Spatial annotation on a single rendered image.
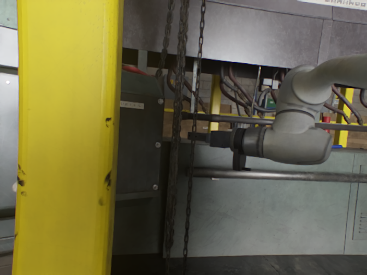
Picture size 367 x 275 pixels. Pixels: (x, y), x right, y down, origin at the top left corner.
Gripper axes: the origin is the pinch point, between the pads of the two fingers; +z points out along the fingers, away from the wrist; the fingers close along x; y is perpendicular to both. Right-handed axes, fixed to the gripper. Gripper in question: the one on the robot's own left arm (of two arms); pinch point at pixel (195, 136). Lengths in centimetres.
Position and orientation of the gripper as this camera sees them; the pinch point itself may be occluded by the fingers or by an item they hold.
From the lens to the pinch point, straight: 81.3
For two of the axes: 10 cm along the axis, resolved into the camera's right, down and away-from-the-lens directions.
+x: -5.1, 0.3, -8.6
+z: -8.6, -1.0, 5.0
